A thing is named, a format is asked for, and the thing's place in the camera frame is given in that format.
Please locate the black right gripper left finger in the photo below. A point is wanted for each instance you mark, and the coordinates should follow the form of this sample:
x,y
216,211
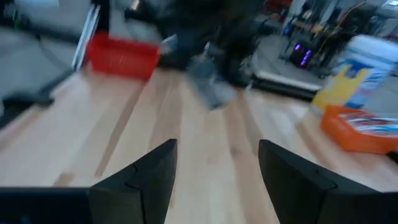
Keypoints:
x,y
143,193

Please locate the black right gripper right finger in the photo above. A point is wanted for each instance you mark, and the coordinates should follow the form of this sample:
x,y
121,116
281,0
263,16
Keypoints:
x,y
298,193

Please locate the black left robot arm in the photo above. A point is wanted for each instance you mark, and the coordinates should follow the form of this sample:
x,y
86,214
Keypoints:
x,y
192,25

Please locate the black lit computer tower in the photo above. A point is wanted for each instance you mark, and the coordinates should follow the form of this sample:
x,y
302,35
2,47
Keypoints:
x,y
301,54

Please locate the orange plastic basket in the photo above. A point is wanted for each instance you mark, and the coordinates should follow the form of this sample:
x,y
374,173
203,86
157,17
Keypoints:
x,y
348,137

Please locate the red plastic basket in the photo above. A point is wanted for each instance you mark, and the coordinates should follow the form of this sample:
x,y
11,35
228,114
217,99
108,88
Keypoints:
x,y
124,57

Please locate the Lysol wipes canister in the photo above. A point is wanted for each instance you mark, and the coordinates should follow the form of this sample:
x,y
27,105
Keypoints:
x,y
357,74

